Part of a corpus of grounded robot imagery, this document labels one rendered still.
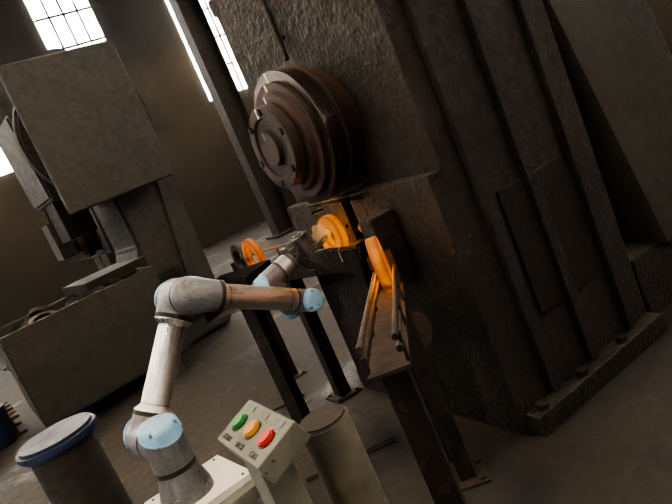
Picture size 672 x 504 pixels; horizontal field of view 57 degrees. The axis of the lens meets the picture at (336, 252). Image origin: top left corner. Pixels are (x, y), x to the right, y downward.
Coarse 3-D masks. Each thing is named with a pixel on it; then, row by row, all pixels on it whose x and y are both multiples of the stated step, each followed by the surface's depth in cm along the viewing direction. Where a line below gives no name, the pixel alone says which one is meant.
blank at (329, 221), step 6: (324, 216) 221; (330, 216) 219; (318, 222) 225; (324, 222) 221; (330, 222) 217; (336, 222) 217; (330, 228) 219; (336, 228) 216; (342, 228) 217; (330, 234) 227; (336, 234) 217; (342, 234) 216; (330, 240) 226; (336, 240) 219; (342, 240) 216; (348, 240) 218; (324, 246) 228; (330, 246) 225; (336, 246) 221
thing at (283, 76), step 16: (272, 80) 200; (288, 80) 192; (304, 80) 191; (256, 96) 214; (304, 96) 189; (320, 96) 189; (320, 112) 186; (336, 112) 190; (320, 128) 189; (336, 128) 189; (336, 144) 190; (336, 160) 191; (336, 176) 195; (320, 192) 207; (336, 192) 208
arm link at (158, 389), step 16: (160, 288) 190; (160, 304) 186; (160, 320) 185; (176, 320) 184; (192, 320) 189; (160, 336) 184; (176, 336) 185; (160, 352) 183; (176, 352) 185; (160, 368) 182; (176, 368) 185; (160, 384) 181; (144, 400) 180; (160, 400) 180; (144, 416) 177; (128, 432) 179; (128, 448) 179
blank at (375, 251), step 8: (368, 240) 166; (376, 240) 165; (368, 248) 164; (376, 248) 163; (376, 256) 162; (384, 256) 172; (376, 264) 162; (384, 264) 161; (376, 272) 162; (384, 272) 162; (384, 280) 163; (384, 288) 165
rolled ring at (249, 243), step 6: (246, 240) 290; (252, 240) 289; (246, 246) 293; (252, 246) 287; (258, 246) 287; (246, 252) 298; (258, 252) 286; (246, 258) 300; (252, 258) 300; (258, 258) 286; (264, 258) 287; (252, 264) 299
